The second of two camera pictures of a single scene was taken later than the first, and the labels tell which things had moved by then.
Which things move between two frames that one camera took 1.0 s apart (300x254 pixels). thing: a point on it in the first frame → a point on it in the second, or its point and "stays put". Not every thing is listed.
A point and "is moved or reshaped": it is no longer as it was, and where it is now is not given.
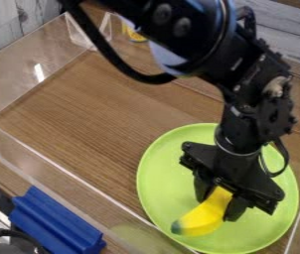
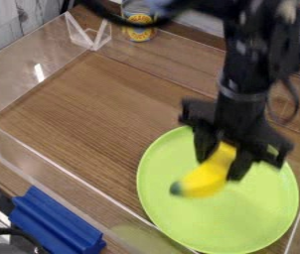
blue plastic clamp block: x=52 y=226 stays put
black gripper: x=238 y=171 → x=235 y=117
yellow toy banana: x=206 y=219 is moved or reshaped
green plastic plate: x=169 y=198 stays put
